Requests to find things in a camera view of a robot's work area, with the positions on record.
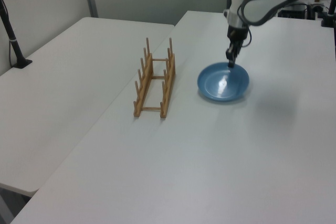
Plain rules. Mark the black camera stand with clamp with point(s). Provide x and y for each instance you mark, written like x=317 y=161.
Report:
x=14 y=45

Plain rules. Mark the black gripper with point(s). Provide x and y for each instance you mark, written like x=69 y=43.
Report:
x=237 y=34

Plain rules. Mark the black computer box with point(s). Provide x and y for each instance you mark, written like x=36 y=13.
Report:
x=292 y=11

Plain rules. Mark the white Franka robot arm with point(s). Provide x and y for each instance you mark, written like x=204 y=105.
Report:
x=258 y=1

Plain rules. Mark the black pole with table clamp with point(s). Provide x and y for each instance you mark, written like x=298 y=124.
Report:
x=329 y=16

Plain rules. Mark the wooden peg plate rack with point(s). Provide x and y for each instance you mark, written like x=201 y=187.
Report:
x=144 y=87

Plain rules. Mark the blue round plate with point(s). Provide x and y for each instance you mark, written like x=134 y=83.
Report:
x=210 y=85

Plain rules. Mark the small black device box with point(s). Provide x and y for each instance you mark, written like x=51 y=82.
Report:
x=315 y=11

